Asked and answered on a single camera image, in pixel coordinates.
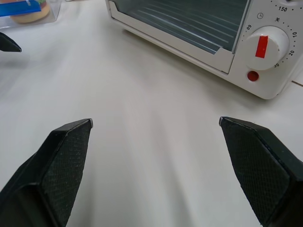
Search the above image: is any toy hamburger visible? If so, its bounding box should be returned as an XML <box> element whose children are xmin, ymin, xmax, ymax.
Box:
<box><xmin>10</xmin><ymin>0</ymin><xmax>51</xmax><ymax>24</ymax></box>

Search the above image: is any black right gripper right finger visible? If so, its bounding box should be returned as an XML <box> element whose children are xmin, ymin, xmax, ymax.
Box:
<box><xmin>219</xmin><ymin>116</ymin><xmax>303</xmax><ymax>227</ymax></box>

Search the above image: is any white toaster oven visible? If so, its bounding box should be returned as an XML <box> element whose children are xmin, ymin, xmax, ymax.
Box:
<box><xmin>105</xmin><ymin>0</ymin><xmax>303</xmax><ymax>100</ymax></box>

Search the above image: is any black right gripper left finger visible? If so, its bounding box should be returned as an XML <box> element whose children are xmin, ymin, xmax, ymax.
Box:
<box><xmin>0</xmin><ymin>118</ymin><xmax>94</xmax><ymax>227</ymax></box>

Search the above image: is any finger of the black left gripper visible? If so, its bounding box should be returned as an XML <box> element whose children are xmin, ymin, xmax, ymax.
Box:
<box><xmin>0</xmin><ymin>32</ymin><xmax>22</xmax><ymax>53</ymax></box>

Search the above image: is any white timer knob red stripe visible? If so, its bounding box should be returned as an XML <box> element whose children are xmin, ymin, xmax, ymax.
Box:
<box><xmin>242</xmin><ymin>26</ymin><xmax>290</xmax><ymax>71</ymax></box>

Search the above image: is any glass oven door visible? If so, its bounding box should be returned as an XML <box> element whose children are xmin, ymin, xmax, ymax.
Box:
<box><xmin>109</xmin><ymin>0</ymin><xmax>251</xmax><ymax>74</ymax></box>

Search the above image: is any clear plastic box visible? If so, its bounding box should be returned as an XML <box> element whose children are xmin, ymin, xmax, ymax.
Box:
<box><xmin>0</xmin><ymin>0</ymin><xmax>62</xmax><ymax>30</ymax></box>

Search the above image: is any blue plastic strip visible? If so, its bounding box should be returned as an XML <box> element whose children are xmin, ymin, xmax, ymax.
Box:
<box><xmin>0</xmin><ymin>0</ymin><xmax>42</xmax><ymax>17</ymax></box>

